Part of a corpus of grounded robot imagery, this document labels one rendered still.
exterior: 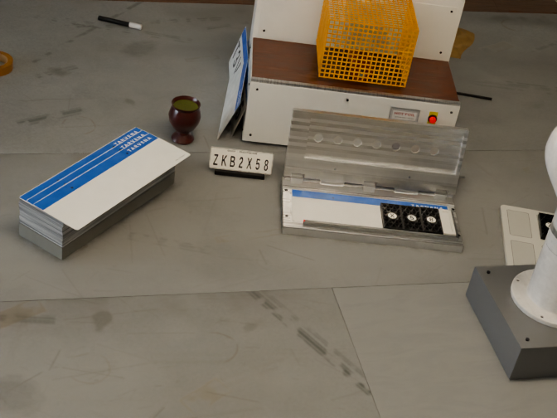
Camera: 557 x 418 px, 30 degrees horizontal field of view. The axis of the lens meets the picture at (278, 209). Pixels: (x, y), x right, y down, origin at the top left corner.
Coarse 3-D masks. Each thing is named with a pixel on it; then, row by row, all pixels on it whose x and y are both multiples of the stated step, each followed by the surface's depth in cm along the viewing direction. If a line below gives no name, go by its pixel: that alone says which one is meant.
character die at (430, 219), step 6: (420, 210) 258; (426, 210) 259; (432, 210) 259; (426, 216) 256; (432, 216) 256; (438, 216) 257; (426, 222) 254; (432, 222) 255; (438, 222) 255; (426, 228) 253; (432, 228) 253; (438, 228) 253
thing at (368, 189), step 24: (288, 192) 258; (336, 192) 261; (360, 192) 262; (384, 192) 264; (432, 192) 264; (288, 216) 250; (456, 216) 260; (360, 240) 249; (384, 240) 249; (408, 240) 249; (432, 240) 251
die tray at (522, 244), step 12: (504, 216) 265; (516, 216) 266; (528, 216) 266; (504, 228) 261; (516, 228) 262; (528, 228) 262; (504, 240) 257; (516, 240) 258; (528, 240) 258; (540, 240) 259; (516, 252) 254; (528, 252) 254; (516, 264) 250; (528, 264) 251
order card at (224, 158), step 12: (216, 156) 262; (228, 156) 263; (240, 156) 263; (252, 156) 263; (264, 156) 263; (216, 168) 263; (228, 168) 263; (240, 168) 264; (252, 168) 264; (264, 168) 264
